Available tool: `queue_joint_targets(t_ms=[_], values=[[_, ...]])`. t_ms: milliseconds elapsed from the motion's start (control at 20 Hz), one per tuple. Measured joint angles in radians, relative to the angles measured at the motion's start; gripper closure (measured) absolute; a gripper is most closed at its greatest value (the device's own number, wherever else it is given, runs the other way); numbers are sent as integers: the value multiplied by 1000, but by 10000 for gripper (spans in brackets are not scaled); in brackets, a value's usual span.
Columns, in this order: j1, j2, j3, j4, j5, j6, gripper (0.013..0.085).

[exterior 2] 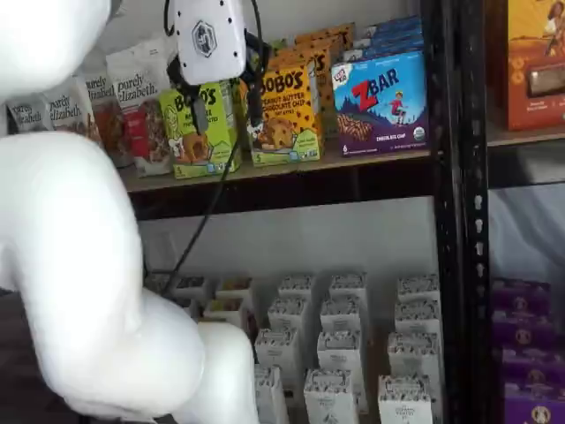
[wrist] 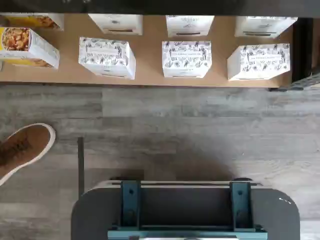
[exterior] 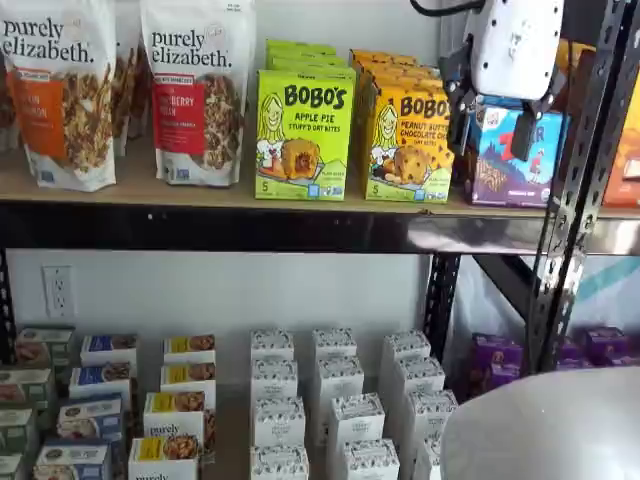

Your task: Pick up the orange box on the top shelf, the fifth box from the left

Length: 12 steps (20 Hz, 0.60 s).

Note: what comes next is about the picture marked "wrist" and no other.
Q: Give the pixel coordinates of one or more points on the brown shoe with white sole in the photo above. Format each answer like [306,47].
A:
[22,147]

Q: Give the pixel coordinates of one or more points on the yellow cereal box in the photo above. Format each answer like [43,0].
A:
[25,42]
[45,21]

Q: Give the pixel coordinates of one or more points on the black metal shelf rack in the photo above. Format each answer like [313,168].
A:
[302,50]

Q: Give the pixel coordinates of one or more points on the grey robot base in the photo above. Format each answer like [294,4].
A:
[95,212]

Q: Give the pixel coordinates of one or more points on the teal metal frame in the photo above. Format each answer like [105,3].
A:
[130,200]

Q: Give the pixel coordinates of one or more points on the white floral print box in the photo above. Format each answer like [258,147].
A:
[105,55]
[265,26]
[260,60]
[117,23]
[186,57]
[190,25]

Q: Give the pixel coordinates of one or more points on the white cartons group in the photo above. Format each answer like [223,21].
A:
[150,62]

